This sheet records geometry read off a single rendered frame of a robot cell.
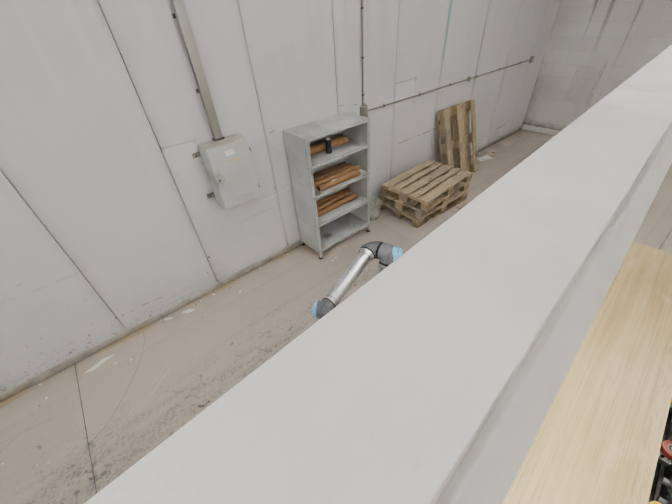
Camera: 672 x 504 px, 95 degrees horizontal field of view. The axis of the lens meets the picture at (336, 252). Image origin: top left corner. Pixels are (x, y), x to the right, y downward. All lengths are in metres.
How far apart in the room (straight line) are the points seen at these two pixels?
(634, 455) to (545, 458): 0.39
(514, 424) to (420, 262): 0.12
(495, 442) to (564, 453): 1.77
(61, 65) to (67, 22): 0.27
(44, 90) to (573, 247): 3.02
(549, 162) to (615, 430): 1.93
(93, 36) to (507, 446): 3.04
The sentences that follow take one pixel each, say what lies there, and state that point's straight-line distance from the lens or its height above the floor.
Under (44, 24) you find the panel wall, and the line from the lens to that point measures 3.02.
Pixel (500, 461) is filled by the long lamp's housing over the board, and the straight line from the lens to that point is 0.23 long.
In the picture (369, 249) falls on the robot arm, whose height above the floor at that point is 1.36.
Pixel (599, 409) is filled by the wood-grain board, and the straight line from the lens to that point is 2.19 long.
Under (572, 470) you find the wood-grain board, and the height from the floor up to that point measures 0.90.
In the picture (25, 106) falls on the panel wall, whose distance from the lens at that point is 3.05.
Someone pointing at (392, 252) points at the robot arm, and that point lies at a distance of 1.93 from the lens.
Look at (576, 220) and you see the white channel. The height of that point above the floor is 2.46.
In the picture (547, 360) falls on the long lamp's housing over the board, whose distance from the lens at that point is 0.26.
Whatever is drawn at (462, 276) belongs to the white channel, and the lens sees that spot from 0.16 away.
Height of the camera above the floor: 2.57
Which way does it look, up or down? 39 degrees down
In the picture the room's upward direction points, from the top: 5 degrees counter-clockwise
